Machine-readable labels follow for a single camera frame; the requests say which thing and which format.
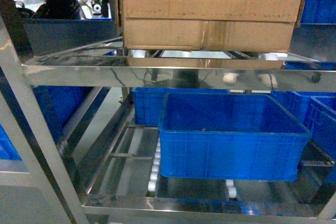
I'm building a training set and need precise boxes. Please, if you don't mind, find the blue plastic crate right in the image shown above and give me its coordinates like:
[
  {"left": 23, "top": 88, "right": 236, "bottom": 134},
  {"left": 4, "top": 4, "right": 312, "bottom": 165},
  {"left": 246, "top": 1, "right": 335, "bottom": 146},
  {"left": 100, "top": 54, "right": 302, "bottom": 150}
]
[{"left": 270, "top": 91, "right": 335, "bottom": 159}]

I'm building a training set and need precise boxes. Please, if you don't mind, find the blue plastic crate front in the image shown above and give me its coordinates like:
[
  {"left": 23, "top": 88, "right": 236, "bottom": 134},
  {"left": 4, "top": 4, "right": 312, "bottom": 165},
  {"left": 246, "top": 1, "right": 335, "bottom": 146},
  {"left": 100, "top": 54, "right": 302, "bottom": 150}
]
[{"left": 158, "top": 93, "right": 311, "bottom": 182}]

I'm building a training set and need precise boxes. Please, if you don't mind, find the blue plastic crate behind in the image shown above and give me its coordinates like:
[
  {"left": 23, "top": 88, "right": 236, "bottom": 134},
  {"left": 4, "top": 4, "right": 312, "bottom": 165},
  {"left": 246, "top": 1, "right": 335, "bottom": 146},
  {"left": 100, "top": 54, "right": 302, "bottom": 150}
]
[{"left": 132, "top": 87, "right": 231, "bottom": 126}]

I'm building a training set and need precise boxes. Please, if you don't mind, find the blue plastic crate left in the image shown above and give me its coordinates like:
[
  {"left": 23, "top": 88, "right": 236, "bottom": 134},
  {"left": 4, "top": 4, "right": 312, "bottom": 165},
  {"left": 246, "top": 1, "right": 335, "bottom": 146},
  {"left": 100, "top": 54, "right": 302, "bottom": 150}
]
[{"left": 1, "top": 86, "right": 92, "bottom": 161}]

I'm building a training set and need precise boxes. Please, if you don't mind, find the brown cardboard box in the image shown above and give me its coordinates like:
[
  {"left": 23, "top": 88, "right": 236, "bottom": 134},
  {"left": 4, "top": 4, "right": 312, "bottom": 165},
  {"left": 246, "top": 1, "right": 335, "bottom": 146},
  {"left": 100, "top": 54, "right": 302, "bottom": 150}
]
[{"left": 119, "top": 0, "right": 305, "bottom": 52}]

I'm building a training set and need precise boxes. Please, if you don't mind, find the blue crate upper right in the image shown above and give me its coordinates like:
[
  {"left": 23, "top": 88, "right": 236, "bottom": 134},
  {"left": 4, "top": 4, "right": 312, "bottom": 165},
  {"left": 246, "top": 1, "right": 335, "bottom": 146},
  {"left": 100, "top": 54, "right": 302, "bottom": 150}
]
[{"left": 301, "top": 0, "right": 335, "bottom": 24}]

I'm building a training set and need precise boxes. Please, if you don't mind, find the steel roller shelf rack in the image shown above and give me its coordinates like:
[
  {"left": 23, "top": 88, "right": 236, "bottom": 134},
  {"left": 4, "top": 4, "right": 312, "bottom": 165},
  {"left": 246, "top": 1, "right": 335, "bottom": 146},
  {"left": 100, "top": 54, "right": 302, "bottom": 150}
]
[{"left": 0, "top": 0, "right": 336, "bottom": 224}]

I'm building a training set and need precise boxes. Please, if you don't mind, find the blue plastic crate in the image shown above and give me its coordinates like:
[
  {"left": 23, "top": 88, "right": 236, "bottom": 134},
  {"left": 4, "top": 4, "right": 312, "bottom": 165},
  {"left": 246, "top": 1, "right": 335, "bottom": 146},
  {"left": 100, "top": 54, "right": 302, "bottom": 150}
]
[
  {"left": 158, "top": 93, "right": 311, "bottom": 182},
  {"left": 1, "top": 86, "right": 92, "bottom": 161},
  {"left": 270, "top": 91, "right": 335, "bottom": 159},
  {"left": 132, "top": 87, "right": 231, "bottom": 126}
]

